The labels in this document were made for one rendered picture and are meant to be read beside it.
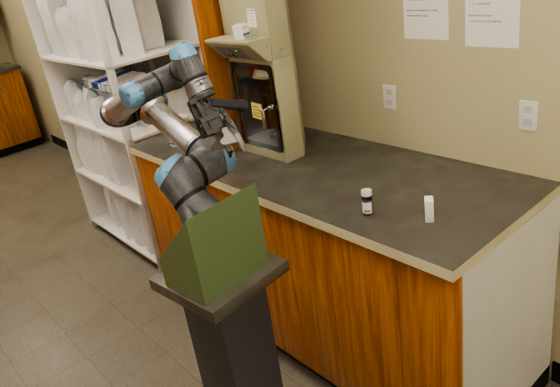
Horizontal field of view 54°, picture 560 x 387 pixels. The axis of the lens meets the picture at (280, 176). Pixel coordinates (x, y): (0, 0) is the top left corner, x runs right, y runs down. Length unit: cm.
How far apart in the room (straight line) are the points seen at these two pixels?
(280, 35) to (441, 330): 132
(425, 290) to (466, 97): 85
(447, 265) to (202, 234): 71
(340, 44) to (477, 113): 74
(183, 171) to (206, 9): 108
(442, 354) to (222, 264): 78
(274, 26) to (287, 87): 27
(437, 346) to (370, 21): 138
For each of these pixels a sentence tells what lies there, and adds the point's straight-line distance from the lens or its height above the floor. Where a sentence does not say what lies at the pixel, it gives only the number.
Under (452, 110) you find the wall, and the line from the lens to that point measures 235.
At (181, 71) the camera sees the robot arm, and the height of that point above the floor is 157.
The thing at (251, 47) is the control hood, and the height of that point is 149.
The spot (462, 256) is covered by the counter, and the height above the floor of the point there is 94.
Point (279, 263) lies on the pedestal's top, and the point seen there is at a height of 94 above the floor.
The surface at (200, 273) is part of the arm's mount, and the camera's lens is 156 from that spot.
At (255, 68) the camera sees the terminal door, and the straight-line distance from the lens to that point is 243.
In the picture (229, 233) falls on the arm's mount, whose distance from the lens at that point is 159.
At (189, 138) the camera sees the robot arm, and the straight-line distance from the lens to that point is 181.
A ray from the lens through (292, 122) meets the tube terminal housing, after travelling 245.
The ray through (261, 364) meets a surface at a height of 58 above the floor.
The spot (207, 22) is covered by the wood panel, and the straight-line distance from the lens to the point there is 259.
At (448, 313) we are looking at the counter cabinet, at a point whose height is 76.
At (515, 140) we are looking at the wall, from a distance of 225.
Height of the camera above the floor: 186
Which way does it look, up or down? 23 degrees down
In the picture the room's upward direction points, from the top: 9 degrees counter-clockwise
